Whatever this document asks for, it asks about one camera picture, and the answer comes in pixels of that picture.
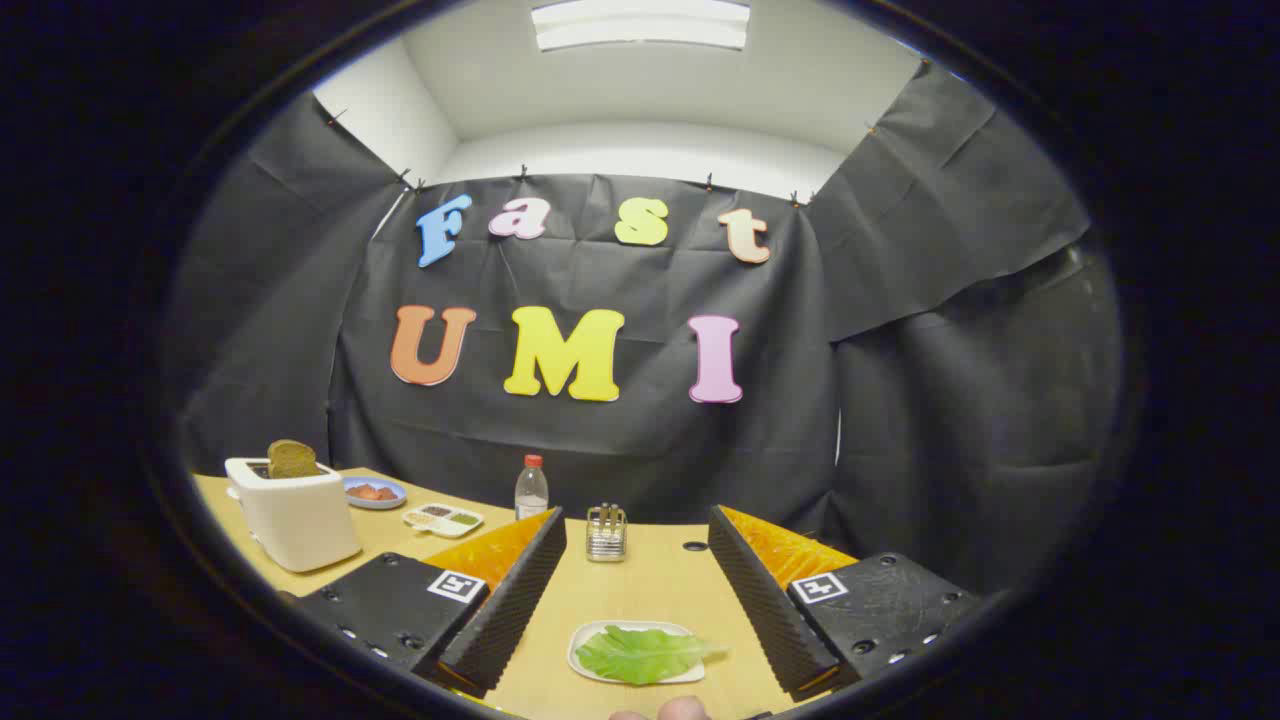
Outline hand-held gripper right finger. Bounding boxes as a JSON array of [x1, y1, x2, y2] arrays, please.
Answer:
[[707, 505, 987, 702]]

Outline white toaster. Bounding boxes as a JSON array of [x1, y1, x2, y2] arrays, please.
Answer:
[[224, 457, 363, 573]]

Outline brown toasted bread slice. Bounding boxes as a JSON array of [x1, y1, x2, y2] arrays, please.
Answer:
[[267, 440, 321, 479]]

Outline white square plate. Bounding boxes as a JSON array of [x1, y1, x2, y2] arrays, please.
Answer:
[[567, 620, 706, 686]]

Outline metal wire utensil holder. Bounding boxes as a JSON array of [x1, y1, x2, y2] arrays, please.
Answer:
[[586, 505, 628, 563]]

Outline ceiling light panel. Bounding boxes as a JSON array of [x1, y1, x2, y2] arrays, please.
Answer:
[[530, 0, 751, 53]]

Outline small blue plate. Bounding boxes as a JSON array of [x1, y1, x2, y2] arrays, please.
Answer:
[[343, 476, 408, 510]]

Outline black backdrop cloth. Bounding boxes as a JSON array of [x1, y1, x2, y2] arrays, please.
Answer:
[[165, 60, 1126, 601]]

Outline white divided condiment tray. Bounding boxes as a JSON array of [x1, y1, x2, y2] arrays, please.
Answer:
[[403, 504, 485, 539]]

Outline clear red-capped water bottle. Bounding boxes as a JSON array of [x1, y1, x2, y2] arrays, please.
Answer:
[[515, 455, 550, 522]]

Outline green lettuce leaf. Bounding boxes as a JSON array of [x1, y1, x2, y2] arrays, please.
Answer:
[[575, 625, 729, 686]]

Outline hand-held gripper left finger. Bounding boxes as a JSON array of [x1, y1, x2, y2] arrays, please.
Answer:
[[295, 507, 568, 699]]

